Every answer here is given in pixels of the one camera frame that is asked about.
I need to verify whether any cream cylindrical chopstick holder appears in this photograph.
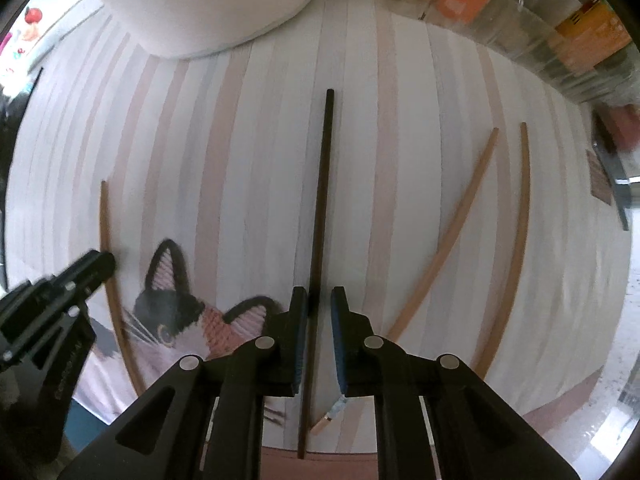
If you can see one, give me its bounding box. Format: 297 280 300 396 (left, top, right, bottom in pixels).
65 0 321 60

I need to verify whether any orange label jar black lid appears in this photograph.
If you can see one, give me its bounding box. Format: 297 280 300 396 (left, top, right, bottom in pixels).
554 0 632 77

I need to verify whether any colourful wall sticker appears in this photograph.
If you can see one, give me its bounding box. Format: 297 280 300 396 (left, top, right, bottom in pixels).
0 2 53 86

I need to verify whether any dark wooden chopstick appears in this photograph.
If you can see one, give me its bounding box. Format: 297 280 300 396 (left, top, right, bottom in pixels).
297 89 335 461

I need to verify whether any brown card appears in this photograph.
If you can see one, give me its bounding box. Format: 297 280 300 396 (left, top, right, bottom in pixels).
586 149 613 206

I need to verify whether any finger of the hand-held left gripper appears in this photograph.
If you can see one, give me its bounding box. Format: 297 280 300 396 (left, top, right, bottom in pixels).
0 250 117 466

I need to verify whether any light wooden chopstick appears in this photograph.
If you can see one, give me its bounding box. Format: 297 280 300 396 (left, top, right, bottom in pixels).
472 122 531 381
100 180 146 398
310 127 500 436

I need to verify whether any clear plastic organizer tray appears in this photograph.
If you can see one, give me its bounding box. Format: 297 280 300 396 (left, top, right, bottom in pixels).
385 0 640 106

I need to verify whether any red round object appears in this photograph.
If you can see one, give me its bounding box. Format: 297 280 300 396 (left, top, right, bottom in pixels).
607 102 640 153

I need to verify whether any blue kitchen cabinet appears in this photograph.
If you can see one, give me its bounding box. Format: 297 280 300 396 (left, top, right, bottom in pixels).
67 397 121 458

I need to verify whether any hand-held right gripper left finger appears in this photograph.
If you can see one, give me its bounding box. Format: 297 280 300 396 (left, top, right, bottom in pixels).
57 286 308 480

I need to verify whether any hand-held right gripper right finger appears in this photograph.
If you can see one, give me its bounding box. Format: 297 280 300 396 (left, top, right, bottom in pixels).
330 286 581 480

